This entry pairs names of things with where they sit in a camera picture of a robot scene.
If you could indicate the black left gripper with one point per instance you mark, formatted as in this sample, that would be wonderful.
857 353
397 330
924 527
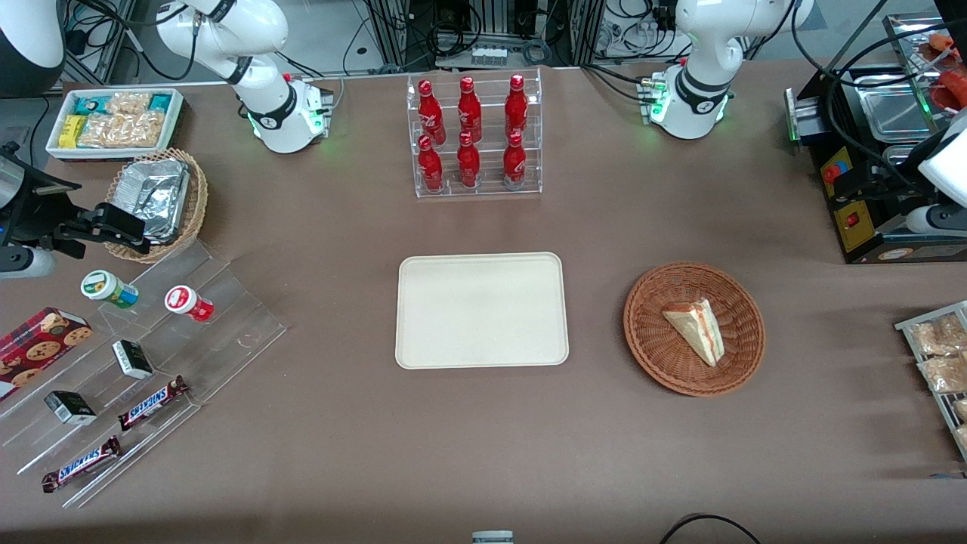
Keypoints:
890 183

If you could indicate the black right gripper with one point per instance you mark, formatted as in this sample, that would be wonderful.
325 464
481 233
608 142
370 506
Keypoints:
39 212

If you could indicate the triangle sandwich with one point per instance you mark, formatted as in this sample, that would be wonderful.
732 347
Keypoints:
699 329

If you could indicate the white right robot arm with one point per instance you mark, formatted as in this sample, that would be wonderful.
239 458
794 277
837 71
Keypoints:
276 106

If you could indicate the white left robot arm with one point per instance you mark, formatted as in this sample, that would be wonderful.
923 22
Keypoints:
695 83

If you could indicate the silver foil tray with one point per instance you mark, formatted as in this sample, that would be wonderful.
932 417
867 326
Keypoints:
155 196

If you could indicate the light wicker basket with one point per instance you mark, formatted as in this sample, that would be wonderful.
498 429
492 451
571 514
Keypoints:
198 196

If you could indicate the stainless steel tray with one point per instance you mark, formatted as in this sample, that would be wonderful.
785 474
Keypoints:
906 38

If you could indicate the brown round wicker basket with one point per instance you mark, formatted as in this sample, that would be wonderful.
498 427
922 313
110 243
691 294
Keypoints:
665 355

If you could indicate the cream rectangular tray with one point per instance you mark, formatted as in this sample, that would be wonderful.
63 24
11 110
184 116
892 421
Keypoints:
453 310

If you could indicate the black control box with e-stop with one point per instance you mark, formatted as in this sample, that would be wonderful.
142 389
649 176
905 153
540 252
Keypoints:
854 227

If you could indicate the green lidded cup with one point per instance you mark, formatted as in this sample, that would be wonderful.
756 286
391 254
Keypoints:
108 288

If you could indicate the stainless steel pan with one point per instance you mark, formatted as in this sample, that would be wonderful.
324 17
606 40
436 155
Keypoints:
895 109

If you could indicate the red lidded cup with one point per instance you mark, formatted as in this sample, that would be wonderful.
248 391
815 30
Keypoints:
187 302

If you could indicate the clear bag of peanuts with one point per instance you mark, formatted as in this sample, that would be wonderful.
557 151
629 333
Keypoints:
130 102
121 131

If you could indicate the white rectangular snack bin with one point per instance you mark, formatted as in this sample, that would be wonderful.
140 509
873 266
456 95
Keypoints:
53 147

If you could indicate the yellow snack pack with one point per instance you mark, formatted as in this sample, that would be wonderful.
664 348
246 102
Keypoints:
72 130

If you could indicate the small black white box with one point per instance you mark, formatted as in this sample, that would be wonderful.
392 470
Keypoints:
132 359
69 407

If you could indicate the teal snack pack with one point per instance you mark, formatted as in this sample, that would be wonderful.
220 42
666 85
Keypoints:
160 101
91 104

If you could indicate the clear acrylic stepped shelf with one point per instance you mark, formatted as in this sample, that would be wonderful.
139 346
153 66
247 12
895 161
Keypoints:
227 325

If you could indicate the red cookie box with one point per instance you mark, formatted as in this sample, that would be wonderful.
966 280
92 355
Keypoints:
38 347

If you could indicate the clear bag of snacks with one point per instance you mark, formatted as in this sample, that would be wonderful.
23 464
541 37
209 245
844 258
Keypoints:
937 336
944 372

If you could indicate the brown snickers bar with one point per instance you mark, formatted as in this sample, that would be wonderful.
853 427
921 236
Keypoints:
153 402
81 463

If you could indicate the red cola bottle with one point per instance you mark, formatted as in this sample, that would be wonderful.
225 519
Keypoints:
430 165
468 162
429 109
517 104
514 160
469 107

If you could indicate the clear acrylic bottle rack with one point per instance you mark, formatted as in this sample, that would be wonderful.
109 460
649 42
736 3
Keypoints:
487 185

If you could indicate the grey power strip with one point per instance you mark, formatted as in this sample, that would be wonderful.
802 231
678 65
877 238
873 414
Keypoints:
489 55

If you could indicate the grey small device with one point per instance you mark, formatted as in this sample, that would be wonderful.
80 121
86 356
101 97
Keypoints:
492 537

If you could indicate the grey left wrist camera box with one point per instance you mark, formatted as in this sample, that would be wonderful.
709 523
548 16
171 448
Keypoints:
940 219

